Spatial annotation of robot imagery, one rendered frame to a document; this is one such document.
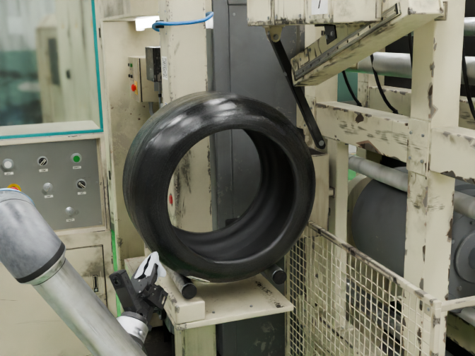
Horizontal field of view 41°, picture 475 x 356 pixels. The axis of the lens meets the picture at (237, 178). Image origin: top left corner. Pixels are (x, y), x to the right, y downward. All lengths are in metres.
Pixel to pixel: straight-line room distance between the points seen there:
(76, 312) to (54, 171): 1.14
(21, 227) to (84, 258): 1.18
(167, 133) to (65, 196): 0.82
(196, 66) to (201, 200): 0.45
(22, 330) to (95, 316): 1.20
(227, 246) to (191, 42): 0.67
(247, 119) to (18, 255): 0.76
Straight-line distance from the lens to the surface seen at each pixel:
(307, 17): 1.70
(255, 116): 1.77
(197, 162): 2.13
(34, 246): 1.30
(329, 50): 1.87
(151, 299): 1.69
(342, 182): 2.29
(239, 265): 1.85
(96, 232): 2.45
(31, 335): 2.58
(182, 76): 2.08
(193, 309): 1.86
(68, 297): 1.35
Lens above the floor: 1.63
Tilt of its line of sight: 13 degrees down
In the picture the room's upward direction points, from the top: 1 degrees counter-clockwise
